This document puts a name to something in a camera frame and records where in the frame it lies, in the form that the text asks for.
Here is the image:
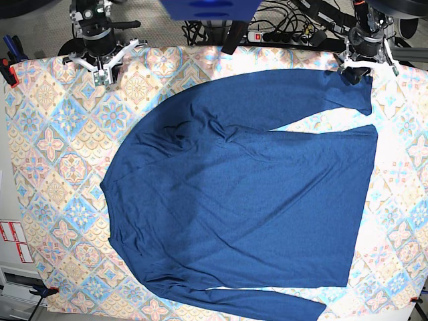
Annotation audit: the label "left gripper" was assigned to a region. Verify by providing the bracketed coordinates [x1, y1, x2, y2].
[338, 25, 400, 84]

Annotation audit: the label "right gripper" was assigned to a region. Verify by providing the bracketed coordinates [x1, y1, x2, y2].
[62, 19, 147, 84]

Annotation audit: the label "blue long-sleeve T-shirt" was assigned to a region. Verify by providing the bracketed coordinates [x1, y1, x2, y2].
[100, 69, 378, 320]

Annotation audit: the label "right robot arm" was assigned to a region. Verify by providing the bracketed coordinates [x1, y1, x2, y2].
[62, 0, 147, 86]

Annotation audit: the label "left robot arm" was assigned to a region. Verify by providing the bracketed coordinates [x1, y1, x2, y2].
[335, 1, 399, 85]

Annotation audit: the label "round black base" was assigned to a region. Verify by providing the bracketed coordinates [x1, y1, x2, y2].
[58, 38, 85, 56]

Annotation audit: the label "blue clamp upper left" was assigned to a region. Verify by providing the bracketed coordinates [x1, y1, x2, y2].
[3, 35, 28, 64]

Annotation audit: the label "red-black clamp upper left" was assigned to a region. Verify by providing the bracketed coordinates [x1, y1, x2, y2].
[1, 58, 19, 88]

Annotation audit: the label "white power strip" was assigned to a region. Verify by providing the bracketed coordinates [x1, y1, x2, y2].
[246, 29, 314, 45]

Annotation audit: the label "red-white label stickers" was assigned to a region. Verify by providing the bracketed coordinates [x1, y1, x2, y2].
[1, 221, 33, 263]

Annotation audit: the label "black clamp lower left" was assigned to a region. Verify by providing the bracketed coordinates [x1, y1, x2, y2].
[29, 286, 59, 298]

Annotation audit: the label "black clamp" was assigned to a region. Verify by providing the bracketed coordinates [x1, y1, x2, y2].
[29, 286, 59, 298]
[410, 297, 423, 304]

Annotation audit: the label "black clamp lower right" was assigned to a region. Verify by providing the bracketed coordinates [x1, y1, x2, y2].
[410, 297, 423, 304]

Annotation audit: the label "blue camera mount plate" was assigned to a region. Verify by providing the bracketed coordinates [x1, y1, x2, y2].
[160, 0, 261, 21]

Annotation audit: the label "black red-striped strap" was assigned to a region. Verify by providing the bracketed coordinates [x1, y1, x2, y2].
[221, 20, 247, 55]

